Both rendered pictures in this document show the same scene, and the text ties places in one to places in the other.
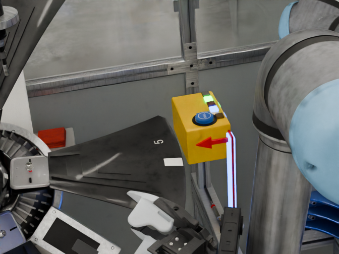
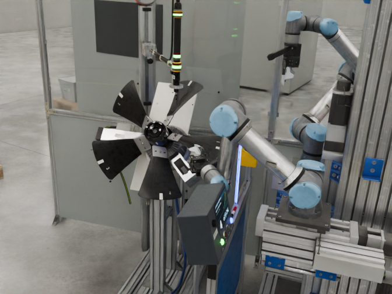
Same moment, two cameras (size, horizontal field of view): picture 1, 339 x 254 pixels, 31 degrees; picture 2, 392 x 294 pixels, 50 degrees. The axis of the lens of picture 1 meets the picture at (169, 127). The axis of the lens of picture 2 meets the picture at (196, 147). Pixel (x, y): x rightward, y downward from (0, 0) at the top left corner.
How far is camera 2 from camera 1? 1.27 m
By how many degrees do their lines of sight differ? 24
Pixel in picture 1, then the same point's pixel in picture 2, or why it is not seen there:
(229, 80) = (286, 153)
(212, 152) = (248, 163)
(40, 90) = (207, 132)
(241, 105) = not seen: hidden behind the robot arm
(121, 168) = (201, 143)
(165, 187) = (211, 153)
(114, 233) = not seen: hidden behind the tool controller
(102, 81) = not seen: hidden behind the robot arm
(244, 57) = (294, 144)
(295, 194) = (227, 147)
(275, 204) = (222, 149)
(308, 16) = (299, 122)
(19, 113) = (185, 126)
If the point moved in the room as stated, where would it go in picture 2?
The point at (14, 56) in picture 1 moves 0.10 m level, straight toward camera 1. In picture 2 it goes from (182, 101) to (178, 106)
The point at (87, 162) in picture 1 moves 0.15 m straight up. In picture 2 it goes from (192, 139) to (193, 112)
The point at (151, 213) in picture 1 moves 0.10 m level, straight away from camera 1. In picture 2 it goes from (196, 149) to (203, 143)
